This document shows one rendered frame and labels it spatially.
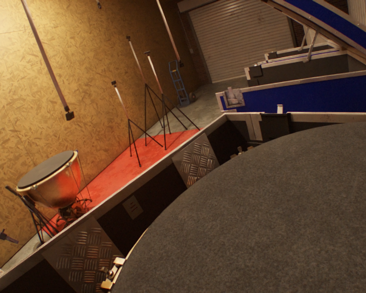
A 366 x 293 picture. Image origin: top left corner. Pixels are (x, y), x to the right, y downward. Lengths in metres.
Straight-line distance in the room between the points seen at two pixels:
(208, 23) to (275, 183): 7.17
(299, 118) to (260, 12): 6.52
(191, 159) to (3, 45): 3.00
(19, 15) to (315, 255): 3.75
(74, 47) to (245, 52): 5.17
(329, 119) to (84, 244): 0.86
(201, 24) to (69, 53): 4.85
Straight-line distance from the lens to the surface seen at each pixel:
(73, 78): 3.68
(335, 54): 2.17
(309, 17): 1.26
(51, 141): 3.24
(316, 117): 0.80
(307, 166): 0.48
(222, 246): 0.35
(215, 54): 7.48
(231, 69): 7.44
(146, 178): 0.71
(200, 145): 0.83
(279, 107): 0.90
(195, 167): 0.82
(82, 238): 0.67
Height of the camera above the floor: 1.25
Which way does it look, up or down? 22 degrees down
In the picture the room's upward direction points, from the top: 20 degrees counter-clockwise
